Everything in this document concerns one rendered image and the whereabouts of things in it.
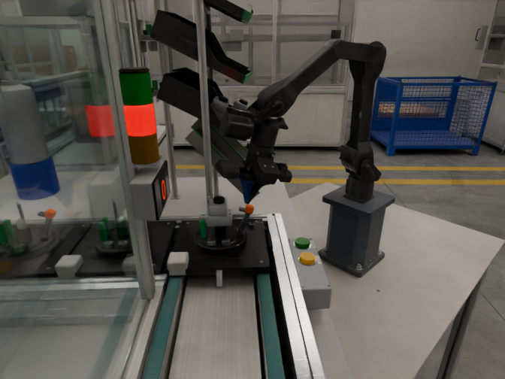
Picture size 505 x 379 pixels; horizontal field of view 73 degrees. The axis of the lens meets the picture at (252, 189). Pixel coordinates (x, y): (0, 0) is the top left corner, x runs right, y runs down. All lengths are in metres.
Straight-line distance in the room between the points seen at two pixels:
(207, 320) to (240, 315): 0.07
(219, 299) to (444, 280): 0.62
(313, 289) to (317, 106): 4.22
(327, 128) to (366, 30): 4.97
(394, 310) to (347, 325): 0.13
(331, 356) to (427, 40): 9.61
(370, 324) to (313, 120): 4.20
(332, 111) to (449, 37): 5.86
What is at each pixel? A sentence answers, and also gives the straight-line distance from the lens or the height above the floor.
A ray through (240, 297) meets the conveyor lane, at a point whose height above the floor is 0.92.
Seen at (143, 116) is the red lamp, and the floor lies 1.34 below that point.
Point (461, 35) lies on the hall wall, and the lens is 10.47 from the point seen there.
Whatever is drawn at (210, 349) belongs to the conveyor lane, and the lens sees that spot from 0.73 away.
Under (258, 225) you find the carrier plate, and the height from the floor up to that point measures 0.97.
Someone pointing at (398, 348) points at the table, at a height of 0.86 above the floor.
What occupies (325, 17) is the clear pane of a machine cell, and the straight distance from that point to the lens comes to 4.83.
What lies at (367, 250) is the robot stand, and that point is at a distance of 1.00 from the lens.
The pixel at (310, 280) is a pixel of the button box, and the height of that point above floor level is 0.96.
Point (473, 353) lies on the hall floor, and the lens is 2.23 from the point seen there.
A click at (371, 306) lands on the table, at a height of 0.86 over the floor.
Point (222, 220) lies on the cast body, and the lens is 0.87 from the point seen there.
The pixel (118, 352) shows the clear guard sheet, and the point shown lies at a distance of 0.63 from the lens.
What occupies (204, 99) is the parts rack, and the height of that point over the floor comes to 1.31.
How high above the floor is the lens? 1.46
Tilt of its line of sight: 23 degrees down
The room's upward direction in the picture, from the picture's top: straight up
